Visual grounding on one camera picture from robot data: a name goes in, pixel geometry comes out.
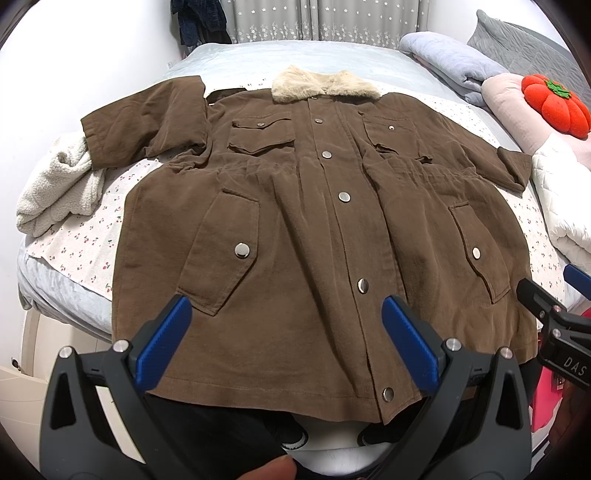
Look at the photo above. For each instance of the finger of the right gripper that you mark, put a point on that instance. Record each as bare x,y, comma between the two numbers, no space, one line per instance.
578,279
536,299

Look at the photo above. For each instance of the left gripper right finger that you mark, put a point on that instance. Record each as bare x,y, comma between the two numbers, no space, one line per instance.
475,423

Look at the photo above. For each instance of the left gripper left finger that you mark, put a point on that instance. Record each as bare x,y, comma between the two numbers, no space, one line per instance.
76,440

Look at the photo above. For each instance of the brown coat with fur collar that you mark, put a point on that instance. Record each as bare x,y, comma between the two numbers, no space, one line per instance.
325,368

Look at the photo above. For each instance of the person's left hand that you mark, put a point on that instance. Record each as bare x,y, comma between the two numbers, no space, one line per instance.
281,468

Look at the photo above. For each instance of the white quilted comforter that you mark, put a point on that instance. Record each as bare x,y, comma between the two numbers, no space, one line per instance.
563,187

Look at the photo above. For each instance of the orange pumpkin plush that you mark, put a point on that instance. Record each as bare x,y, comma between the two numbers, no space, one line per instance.
560,107

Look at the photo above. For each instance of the cherry print bed sheet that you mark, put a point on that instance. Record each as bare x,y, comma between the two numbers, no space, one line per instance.
318,196

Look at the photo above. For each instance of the pink pillow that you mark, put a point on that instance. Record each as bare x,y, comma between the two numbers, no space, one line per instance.
502,94

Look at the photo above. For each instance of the grey quilted headboard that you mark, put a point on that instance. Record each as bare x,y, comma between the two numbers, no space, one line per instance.
523,51

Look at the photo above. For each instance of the folded light blue blanket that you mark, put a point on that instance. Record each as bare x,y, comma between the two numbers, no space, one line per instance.
463,68

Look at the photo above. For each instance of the cream fleece blanket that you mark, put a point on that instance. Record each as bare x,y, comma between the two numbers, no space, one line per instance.
68,185

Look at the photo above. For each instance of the grey dotted curtain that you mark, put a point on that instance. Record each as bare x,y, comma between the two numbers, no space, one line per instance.
380,23

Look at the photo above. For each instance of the dark hanging garment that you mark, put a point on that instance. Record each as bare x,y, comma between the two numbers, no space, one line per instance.
200,22

